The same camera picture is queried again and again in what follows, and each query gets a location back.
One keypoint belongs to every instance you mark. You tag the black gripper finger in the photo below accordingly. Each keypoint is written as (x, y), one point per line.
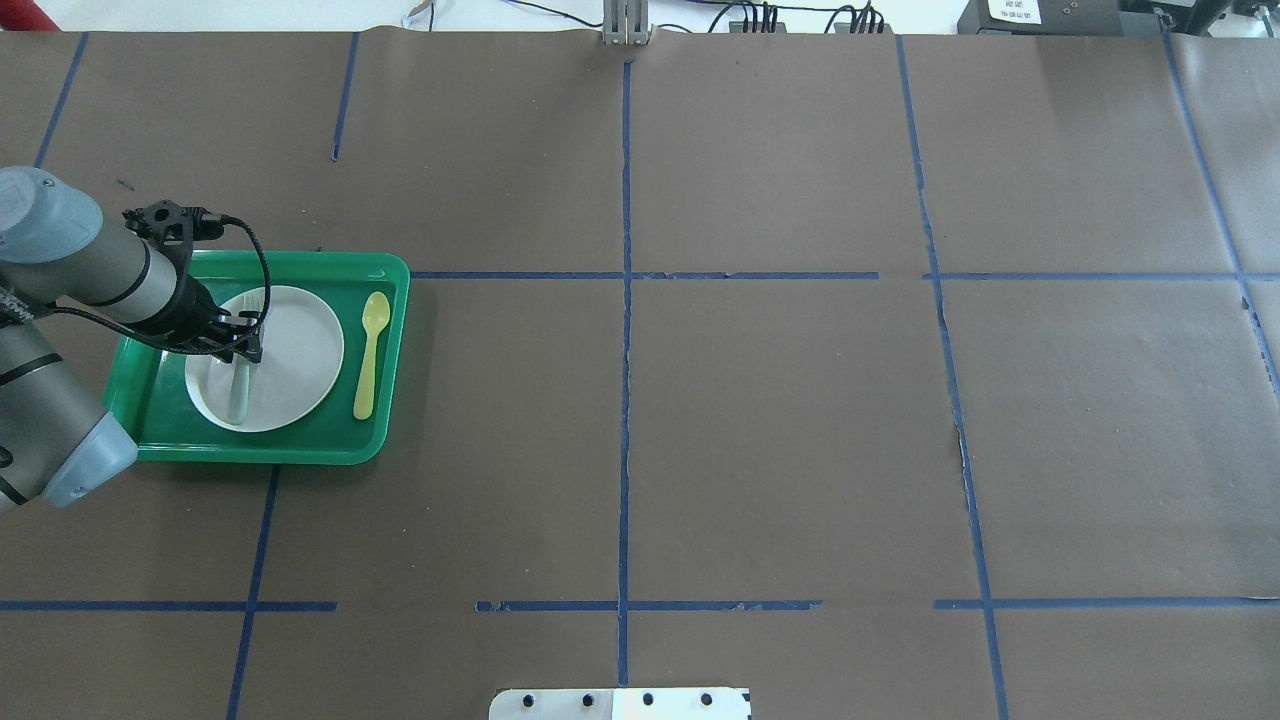
(249, 348)
(246, 320)

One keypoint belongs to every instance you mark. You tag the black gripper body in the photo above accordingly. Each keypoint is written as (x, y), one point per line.
(188, 312)

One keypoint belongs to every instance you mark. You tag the pale green plastic fork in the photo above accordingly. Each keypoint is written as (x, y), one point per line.
(240, 388)

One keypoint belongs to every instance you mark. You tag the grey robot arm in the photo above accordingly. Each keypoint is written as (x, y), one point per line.
(62, 257)

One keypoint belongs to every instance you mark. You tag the white round plate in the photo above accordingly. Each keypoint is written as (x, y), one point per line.
(302, 351)

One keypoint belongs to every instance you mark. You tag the green plastic tray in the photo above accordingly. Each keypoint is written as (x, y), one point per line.
(147, 392)

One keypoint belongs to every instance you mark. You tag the yellow plastic spoon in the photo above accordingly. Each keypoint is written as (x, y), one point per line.
(375, 318)

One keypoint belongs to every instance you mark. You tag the red object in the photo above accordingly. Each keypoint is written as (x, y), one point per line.
(25, 16)

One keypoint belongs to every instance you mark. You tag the black device box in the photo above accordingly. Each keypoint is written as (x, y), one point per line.
(1059, 18)

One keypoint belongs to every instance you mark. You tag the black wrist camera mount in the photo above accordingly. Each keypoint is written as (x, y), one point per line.
(167, 225)

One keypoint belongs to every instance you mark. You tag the white metal base plate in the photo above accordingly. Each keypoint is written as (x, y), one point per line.
(623, 703)

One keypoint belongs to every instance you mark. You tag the grey aluminium bracket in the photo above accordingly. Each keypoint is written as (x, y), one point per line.
(626, 23)

